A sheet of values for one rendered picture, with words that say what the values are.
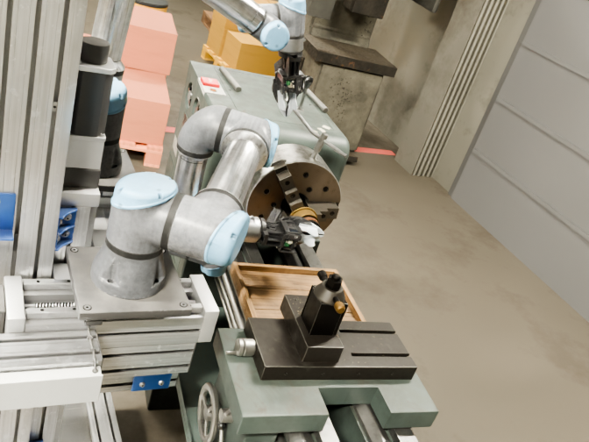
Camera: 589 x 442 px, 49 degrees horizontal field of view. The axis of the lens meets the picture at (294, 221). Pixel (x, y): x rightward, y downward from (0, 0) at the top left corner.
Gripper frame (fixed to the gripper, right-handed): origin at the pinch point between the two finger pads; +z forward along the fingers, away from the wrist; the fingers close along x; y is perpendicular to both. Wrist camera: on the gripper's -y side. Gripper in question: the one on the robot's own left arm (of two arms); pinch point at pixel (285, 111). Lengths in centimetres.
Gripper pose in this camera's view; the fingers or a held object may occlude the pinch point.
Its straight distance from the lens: 200.8
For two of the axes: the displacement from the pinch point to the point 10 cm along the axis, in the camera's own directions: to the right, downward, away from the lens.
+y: 2.9, 5.3, -8.0
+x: 9.6, -1.2, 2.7
